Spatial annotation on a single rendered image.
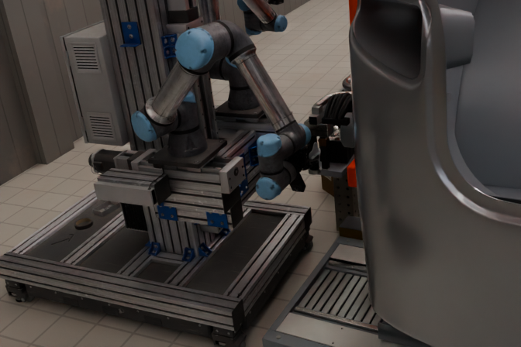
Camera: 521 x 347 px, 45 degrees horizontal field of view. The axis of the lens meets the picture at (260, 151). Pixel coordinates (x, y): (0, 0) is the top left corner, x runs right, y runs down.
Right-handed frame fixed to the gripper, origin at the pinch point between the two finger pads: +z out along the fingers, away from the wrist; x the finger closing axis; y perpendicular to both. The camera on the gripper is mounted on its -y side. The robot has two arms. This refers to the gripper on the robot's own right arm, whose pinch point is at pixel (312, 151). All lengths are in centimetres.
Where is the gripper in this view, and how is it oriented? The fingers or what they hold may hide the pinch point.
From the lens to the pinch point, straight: 223.4
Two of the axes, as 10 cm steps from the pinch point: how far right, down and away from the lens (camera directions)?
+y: -1.1, -9.1, -4.0
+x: -8.7, -1.1, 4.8
